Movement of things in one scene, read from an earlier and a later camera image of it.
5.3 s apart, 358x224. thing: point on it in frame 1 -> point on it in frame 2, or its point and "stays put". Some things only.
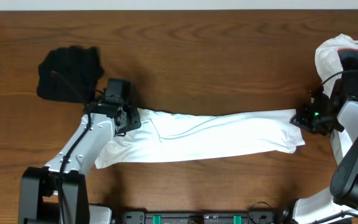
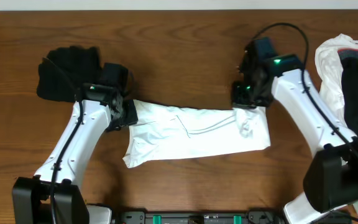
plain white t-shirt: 326,53 stays put
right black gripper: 301,121 -> 238,99
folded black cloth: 69,73 stays put
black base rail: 198,218 stays put
